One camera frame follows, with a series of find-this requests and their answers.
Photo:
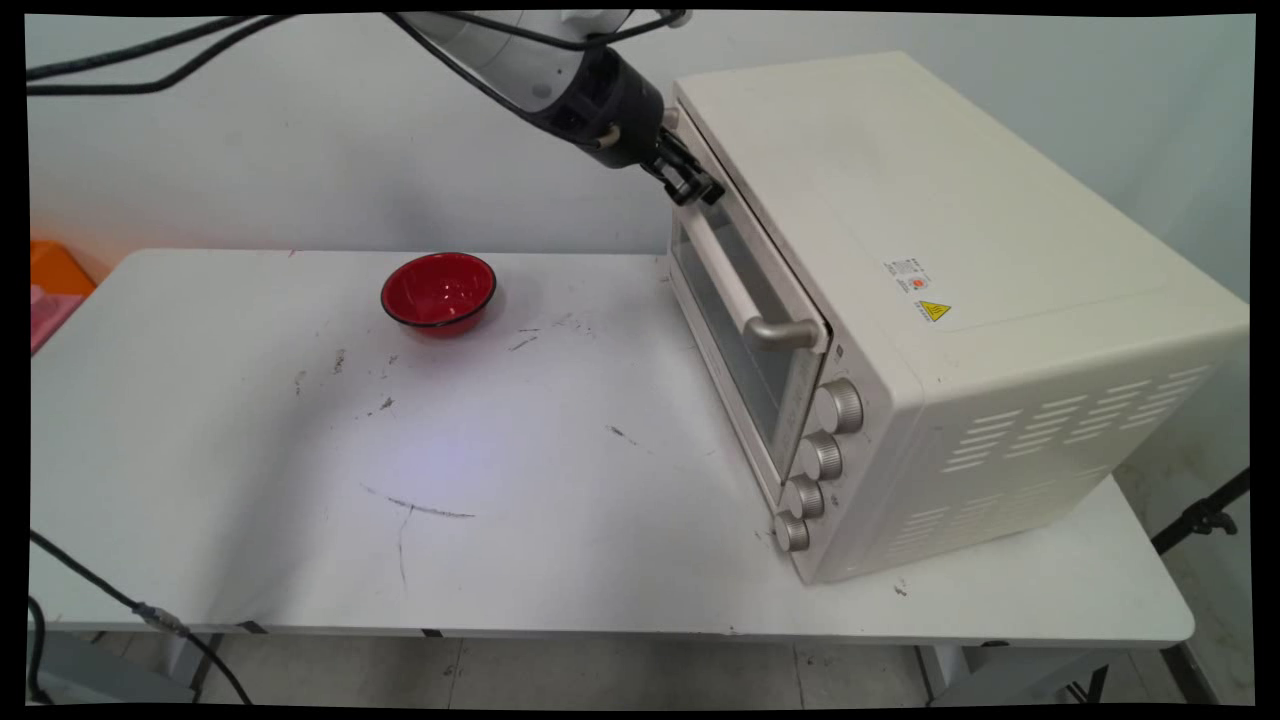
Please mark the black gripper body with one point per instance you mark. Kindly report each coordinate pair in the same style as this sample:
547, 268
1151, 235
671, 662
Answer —
615, 110

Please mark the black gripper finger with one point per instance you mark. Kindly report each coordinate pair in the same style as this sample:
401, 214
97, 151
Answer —
700, 175
672, 180

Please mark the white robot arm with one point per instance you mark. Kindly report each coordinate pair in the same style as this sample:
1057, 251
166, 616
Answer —
490, 50

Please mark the white label sticker with print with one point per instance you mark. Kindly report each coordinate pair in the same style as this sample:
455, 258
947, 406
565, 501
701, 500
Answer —
908, 276

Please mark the red bowl with black rim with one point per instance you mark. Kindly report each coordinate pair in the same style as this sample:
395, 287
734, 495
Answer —
440, 290

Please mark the silver oven knob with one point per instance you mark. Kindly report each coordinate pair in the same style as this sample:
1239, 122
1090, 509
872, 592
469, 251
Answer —
822, 457
792, 532
805, 497
841, 405

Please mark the yellow warning sticker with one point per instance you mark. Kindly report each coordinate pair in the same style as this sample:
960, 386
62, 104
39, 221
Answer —
935, 311

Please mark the cream toaster oven body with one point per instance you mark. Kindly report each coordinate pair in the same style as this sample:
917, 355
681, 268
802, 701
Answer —
1000, 200

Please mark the orange box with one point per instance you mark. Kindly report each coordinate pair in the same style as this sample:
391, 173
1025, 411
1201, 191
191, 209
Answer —
55, 270

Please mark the pink box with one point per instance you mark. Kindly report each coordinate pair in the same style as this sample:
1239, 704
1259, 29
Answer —
48, 315

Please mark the black stand pole with clamp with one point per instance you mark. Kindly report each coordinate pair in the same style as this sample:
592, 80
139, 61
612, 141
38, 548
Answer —
1200, 518

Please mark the black stand leg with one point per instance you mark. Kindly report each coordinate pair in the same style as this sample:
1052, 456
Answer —
1190, 675

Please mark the grey table leg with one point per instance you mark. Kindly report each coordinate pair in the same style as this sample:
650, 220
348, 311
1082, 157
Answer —
110, 665

